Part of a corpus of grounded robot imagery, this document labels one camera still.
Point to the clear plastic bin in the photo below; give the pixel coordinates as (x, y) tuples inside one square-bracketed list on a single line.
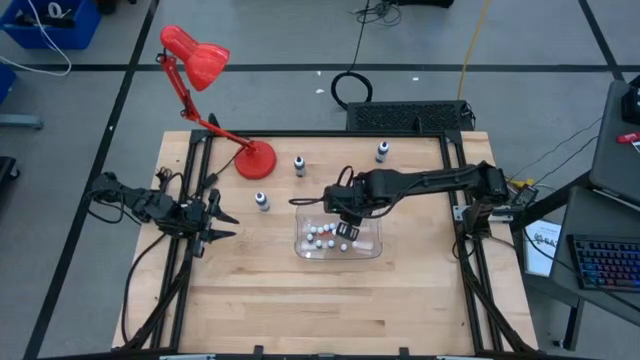
[(370, 220)]

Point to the grey metal bar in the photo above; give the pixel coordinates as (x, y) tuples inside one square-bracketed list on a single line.
[(20, 121)]

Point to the black grille computer case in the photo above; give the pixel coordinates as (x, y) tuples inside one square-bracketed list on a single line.
[(400, 116)]

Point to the silver aluminium bar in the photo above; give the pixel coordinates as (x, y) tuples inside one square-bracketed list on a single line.
[(455, 357), (187, 357)]

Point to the dark grey side desk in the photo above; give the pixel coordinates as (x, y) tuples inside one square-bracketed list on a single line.
[(590, 215)]

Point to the black floor equipment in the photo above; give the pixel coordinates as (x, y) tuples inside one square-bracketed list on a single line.
[(425, 2)]

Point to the blue plastic object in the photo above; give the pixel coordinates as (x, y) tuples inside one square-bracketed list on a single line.
[(5, 82)]

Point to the black aluminium rig frame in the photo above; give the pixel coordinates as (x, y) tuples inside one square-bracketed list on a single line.
[(320, 133)]

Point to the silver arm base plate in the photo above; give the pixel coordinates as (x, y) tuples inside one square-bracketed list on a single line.
[(458, 213)]

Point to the black power adapter box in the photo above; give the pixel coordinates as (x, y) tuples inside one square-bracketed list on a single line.
[(525, 196)]

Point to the blue plastic storage bin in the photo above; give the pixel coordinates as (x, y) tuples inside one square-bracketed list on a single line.
[(75, 35)]

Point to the backlit black keyboard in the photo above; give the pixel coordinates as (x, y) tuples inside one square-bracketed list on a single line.
[(605, 262)]

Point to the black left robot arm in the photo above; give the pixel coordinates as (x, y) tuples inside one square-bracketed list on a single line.
[(150, 205)]

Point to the large purple-capped colouring bottle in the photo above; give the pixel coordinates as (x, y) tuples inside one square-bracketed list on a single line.
[(261, 202)]

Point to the white paper sheet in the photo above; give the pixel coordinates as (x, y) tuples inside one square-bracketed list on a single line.
[(540, 255)]

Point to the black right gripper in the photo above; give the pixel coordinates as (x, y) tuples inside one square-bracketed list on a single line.
[(350, 200)]

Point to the large black-capped colouring bottle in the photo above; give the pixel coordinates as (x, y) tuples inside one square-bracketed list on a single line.
[(299, 167)]

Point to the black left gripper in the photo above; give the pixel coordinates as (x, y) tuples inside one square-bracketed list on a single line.
[(192, 220)]

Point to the red desk lamp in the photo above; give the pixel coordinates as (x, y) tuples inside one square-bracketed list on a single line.
[(255, 161)]

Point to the black chair base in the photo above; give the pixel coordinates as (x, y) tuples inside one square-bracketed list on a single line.
[(7, 167)]

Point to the black device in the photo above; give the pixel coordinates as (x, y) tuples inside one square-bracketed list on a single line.
[(632, 102)]

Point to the large blue-capped colouring bottle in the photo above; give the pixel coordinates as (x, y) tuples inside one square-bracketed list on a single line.
[(382, 152)]

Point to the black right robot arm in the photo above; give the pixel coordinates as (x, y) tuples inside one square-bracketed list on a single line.
[(435, 180)]

